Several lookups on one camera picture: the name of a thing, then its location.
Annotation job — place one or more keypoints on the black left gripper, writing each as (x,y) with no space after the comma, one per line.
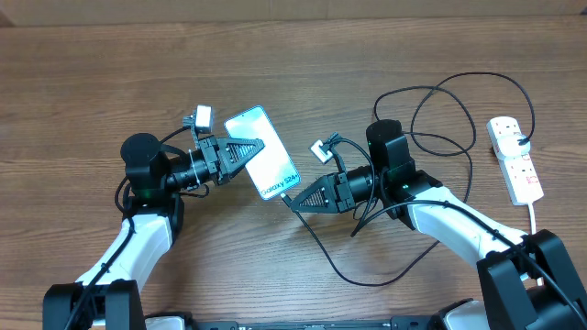
(211,147)

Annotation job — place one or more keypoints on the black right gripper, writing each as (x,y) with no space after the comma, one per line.
(332,185)

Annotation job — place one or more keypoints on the Samsung Galaxy smartphone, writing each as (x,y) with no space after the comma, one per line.
(272,169)

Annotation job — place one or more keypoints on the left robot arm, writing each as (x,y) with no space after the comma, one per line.
(150,199)

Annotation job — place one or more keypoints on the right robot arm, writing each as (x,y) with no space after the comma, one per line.
(528,281)

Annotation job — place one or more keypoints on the white charger plug adapter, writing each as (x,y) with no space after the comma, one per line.
(511,146)

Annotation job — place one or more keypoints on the white power strip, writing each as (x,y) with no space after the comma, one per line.
(519,173)

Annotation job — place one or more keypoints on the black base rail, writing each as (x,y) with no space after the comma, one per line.
(312,325)

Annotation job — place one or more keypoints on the cardboard wall panel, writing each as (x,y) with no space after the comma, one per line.
(49,13)

